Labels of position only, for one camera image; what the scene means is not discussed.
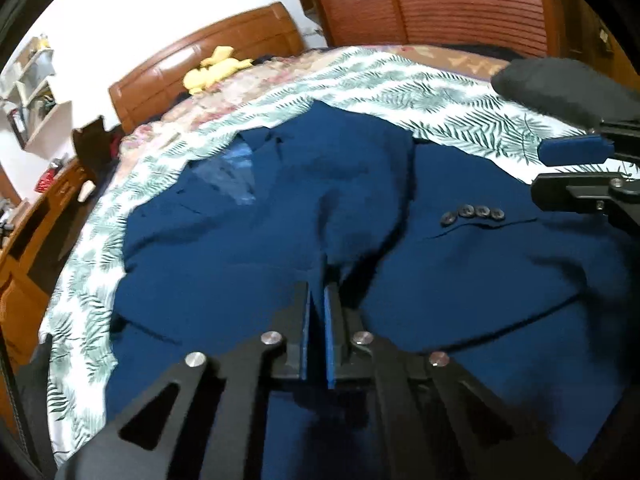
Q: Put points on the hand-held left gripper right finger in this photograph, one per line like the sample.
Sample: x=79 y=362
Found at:
x=331 y=337

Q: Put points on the wooden desk cabinet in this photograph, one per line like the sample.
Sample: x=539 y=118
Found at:
x=20 y=285

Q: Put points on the red basket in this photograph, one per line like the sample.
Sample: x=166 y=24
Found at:
x=47 y=177

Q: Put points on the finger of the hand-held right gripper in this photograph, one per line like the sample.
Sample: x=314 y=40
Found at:
x=565 y=192
x=575 y=150

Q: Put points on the black chair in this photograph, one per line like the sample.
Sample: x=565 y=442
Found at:
x=95 y=150

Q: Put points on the white wall shelf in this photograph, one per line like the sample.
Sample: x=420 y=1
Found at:
x=50 y=120

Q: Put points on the navy blue blazer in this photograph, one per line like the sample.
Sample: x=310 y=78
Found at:
x=450 y=285

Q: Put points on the leaf print bedsheet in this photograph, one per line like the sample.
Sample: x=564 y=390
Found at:
x=450 y=110

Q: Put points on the floral blanket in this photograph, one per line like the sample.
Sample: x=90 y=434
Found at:
x=220 y=105

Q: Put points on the dark cloth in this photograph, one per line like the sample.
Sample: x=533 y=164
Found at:
x=37 y=400
x=550 y=85

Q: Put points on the wooden door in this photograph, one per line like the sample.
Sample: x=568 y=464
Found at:
x=595 y=5

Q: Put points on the wooden louvred wardrobe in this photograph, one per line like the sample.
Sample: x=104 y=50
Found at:
x=425 y=0

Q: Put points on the yellow plush toy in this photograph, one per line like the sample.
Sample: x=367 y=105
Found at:
x=215 y=75

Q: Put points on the white paper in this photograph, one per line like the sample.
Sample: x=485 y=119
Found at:
x=86 y=191

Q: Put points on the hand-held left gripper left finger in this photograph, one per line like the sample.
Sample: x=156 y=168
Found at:
x=305 y=332

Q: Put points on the wooden headboard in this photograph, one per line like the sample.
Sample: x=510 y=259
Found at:
x=200 y=45

